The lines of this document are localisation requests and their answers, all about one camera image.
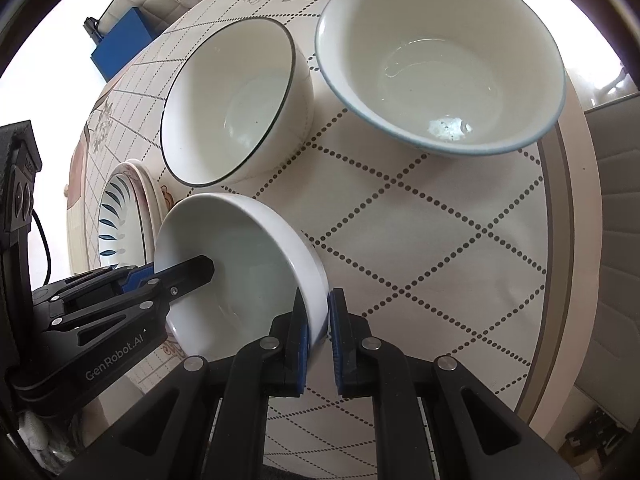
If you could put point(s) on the blue rimmed white bowl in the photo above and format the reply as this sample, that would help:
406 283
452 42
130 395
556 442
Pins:
450 50

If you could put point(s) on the plain white plate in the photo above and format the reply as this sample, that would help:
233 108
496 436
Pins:
145 195

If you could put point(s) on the blue folded mat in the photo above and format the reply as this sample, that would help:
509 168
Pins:
122 42

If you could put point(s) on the blue leaf pattern plate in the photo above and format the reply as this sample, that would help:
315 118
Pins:
117 210

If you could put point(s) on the plain white bowl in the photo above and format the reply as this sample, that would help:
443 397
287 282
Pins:
250 240

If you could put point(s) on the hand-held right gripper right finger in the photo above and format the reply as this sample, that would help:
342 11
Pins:
336 340

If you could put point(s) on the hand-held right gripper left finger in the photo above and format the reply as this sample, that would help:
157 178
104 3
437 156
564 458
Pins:
300 355

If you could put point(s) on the black rimmed white bowl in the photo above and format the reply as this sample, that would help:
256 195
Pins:
235 100

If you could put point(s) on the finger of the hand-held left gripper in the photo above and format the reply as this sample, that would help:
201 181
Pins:
192 272
134 276

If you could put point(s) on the diamond pattern floral tablecloth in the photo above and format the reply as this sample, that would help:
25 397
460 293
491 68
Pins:
400 260

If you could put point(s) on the grey padded chair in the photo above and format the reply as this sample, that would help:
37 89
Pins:
615 210

